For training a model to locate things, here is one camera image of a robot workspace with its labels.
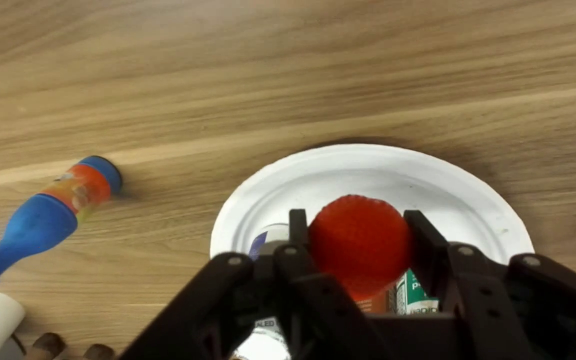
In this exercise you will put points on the white paper plate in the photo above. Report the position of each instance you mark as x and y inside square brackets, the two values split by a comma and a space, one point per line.
[369, 173]

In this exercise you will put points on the blue-topped toy bottle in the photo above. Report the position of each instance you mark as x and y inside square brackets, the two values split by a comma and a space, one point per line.
[41, 223]

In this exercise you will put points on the orange strawberry plushie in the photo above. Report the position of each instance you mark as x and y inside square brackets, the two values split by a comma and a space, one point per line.
[361, 247]

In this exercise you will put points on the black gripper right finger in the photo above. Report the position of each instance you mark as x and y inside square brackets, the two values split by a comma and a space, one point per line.
[501, 307]

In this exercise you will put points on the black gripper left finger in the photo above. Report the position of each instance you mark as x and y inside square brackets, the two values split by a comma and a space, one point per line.
[234, 312]

